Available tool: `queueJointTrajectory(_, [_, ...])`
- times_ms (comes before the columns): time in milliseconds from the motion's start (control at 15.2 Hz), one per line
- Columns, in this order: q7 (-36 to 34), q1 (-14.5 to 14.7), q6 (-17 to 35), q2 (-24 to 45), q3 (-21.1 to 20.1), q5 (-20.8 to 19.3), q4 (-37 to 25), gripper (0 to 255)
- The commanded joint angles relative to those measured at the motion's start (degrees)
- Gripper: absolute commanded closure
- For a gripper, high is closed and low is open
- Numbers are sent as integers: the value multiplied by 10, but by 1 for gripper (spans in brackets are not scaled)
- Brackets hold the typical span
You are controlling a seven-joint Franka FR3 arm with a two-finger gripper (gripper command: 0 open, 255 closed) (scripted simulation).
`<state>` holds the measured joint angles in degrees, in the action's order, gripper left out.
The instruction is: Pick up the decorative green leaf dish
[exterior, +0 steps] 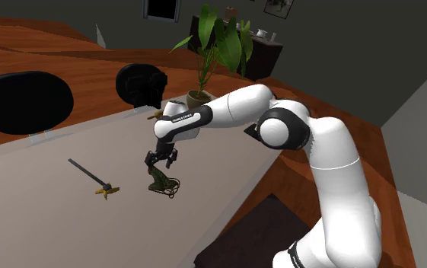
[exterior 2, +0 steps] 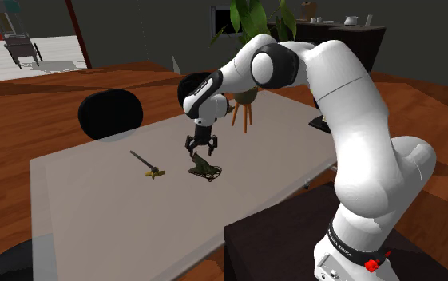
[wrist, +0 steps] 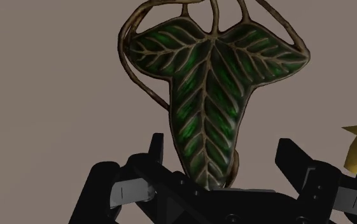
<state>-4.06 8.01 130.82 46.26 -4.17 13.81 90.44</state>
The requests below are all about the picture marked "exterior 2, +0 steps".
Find grey cart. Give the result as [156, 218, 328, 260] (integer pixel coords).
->
[2, 32, 44, 69]

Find grey sword with yellow hilt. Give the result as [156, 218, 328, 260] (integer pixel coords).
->
[129, 149, 167, 180]

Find dark robot stand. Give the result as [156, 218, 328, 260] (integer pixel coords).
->
[223, 182, 448, 281]

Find dark green figure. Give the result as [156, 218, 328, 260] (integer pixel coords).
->
[187, 151, 224, 183]

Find dark sideboard with crockery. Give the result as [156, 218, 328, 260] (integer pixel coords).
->
[267, 1, 387, 73]

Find black round chair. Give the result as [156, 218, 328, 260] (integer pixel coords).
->
[77, 88, 145, 141]
[308, 97, 332, 135]
[0, 238, 34, 281]
[176, 71, 214, 108]

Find potted plant on wooden stand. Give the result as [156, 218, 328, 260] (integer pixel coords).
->
[208, 0, 298, 134]

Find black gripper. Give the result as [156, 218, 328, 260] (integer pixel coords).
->
[184, 123, 219, 158]

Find dark wall picture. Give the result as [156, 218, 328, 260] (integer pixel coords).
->
[210, 5, 239, 39]

